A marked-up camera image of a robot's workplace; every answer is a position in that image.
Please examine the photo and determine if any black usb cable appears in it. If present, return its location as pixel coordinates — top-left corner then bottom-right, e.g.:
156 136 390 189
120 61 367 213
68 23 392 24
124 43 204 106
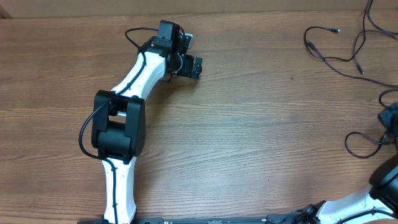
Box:
306 30 398 88
303 0 398 62
344 89 398 159

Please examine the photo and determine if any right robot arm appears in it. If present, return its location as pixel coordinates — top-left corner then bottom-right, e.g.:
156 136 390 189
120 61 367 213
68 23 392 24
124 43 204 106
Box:
294 103 397 223

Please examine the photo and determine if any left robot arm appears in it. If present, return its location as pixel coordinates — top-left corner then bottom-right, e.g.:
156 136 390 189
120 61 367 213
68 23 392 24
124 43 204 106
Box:
78 20 203 223

